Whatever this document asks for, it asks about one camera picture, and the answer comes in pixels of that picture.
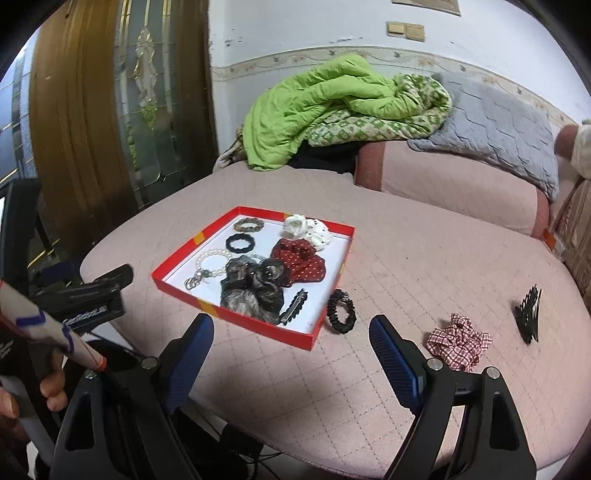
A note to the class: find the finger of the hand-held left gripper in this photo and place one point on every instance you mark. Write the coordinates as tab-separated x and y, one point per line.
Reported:
113	279

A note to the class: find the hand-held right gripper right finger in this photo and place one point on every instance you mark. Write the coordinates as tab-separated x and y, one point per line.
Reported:
397	369

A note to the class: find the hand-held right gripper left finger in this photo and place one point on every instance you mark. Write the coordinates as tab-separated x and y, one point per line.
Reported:
189	364

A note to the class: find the grey black mesh scrunchie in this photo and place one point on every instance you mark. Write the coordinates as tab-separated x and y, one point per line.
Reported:
249	295

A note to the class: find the red cardboard box tray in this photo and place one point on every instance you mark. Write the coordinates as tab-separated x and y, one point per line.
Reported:
319	300

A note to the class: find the black metal hair barrette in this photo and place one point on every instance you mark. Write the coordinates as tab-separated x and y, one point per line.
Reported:
295	305

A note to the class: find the red polka dot scrunchie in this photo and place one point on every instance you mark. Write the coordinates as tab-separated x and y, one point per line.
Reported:
314	268

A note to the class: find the person's left hand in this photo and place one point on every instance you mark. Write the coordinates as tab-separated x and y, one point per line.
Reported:
53	390

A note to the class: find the red white plaid scrunchie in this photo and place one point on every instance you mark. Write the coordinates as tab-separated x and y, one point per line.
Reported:
461	346

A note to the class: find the black claw hair clip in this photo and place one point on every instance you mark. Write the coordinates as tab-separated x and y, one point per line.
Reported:
528	318

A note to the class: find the beige cloth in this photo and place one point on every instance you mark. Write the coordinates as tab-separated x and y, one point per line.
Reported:
228	157

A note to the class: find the wooden door with stained glass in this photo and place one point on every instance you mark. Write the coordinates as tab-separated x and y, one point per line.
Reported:
69	115

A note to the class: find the white cherry print scrunchie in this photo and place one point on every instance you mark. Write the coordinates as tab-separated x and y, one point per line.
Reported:
295	226

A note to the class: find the pink bolster pillow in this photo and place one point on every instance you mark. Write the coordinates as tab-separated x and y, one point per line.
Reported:
438	180

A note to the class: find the black garment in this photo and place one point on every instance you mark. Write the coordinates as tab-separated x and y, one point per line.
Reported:
323	159

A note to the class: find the green quilt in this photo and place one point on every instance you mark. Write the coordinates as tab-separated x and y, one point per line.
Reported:
286	115

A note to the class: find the grey quilted pillow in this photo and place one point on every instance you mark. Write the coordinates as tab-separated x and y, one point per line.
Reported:
498	124

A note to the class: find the large brass switch plate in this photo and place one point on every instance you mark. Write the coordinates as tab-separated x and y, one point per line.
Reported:
414	32

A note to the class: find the small brass switch plate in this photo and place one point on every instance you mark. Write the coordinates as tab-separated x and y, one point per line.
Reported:
395	28

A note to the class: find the wooden wall frame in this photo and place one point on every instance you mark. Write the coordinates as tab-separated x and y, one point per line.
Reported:
445	5

